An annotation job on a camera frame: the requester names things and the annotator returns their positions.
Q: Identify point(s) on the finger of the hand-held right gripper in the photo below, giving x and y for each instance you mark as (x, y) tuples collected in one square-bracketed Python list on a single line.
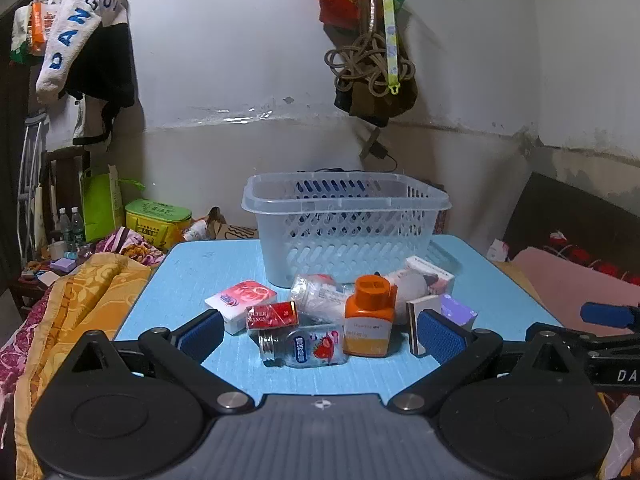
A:
[(605, 344), (607, 315)]

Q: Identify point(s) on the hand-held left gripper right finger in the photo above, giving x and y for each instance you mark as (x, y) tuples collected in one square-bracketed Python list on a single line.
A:
[(440, 336)]

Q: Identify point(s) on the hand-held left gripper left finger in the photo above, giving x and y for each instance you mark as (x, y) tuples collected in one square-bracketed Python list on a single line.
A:
[(202, 334)]

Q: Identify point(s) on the purple white small box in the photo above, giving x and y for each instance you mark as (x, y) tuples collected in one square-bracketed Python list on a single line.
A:
[(452, 312)]

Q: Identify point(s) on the red white tissue packet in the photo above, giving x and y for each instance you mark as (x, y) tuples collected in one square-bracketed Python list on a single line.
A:
[(240, 300)]

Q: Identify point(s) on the white box with picture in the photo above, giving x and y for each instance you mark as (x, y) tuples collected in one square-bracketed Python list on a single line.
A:
[(425, 277)]

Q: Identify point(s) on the red cigarette box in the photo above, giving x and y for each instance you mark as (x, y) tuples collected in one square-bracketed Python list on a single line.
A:
[(272, 316)]

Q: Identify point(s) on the orange pill bottle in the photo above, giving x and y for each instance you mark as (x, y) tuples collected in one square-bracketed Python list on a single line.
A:
[(370, 317)]

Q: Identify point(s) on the clear bottle strawberry label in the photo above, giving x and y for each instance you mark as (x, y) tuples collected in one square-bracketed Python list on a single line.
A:
[(307, 347)]

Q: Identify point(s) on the plastic-wrapped white roll pack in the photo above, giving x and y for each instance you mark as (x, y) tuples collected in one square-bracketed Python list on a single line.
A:
[(320, 297)]

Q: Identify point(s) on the white plastic basket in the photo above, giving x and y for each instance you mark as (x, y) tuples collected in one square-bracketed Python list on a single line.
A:
[(345, 230)]

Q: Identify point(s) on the pink blanket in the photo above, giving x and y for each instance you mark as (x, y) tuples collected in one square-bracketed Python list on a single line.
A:
[(560, 280)]

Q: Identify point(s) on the red floral dark cloth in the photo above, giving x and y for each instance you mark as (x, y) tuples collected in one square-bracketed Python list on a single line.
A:
[(590, 256)]

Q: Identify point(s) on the white red snack packet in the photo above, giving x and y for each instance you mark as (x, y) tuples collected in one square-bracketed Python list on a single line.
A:
[(196, 231)]

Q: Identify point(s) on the dark wooden headboard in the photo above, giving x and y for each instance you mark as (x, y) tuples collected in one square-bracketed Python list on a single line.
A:
[(565, 215)]

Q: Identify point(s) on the brown cardboard box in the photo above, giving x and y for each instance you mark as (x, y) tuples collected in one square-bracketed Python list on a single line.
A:
[(230, 227)]

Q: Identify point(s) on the magenta floral blanket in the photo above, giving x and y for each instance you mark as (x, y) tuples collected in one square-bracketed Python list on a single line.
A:
[(132, 247)]

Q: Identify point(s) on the yellow-green tin box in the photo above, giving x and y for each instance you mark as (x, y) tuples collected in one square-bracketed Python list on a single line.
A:
[(157, 222)]

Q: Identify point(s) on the orange patterned blanket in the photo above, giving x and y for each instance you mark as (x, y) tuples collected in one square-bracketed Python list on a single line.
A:
[(75, 300)]

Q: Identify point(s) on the green paper bag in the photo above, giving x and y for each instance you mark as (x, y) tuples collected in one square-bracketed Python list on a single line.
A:
[(100, 205)]

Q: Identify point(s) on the metal crutch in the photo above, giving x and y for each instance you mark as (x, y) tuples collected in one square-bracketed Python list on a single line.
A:
[(27, 175)]

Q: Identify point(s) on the white black-trimmed garment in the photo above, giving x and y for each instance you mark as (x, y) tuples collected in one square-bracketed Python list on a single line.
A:
[(90, 120)]

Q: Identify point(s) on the black hanging garment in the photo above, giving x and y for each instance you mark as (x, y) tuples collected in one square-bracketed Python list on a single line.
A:
[(107, 70)]

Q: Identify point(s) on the white orange printed bag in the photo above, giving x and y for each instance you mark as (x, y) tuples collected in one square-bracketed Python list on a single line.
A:
[(35, 30)]

